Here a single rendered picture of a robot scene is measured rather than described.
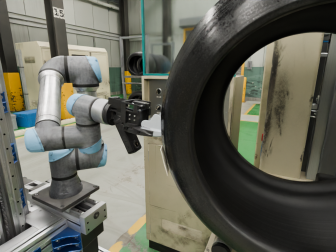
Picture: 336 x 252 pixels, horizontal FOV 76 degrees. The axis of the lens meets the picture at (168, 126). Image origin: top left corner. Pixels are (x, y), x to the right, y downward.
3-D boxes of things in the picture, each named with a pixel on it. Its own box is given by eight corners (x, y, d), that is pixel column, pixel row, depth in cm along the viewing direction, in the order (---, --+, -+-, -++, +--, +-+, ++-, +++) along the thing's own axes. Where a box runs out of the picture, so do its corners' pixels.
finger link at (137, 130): (150, 132, 55) (122, 125, 59) (149, 138, 56) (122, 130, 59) (159, 128, 59) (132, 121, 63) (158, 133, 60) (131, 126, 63)
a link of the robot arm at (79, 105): (84, 113, 76) (81, 89, 73) (109, 120, 72) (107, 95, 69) (65, 120, 70) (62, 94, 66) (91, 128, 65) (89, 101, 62)
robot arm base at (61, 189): (43, 193, 106) (39, 175, 103) (69, 180, 118) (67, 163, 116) (63, 202, 99) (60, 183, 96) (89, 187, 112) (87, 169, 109)
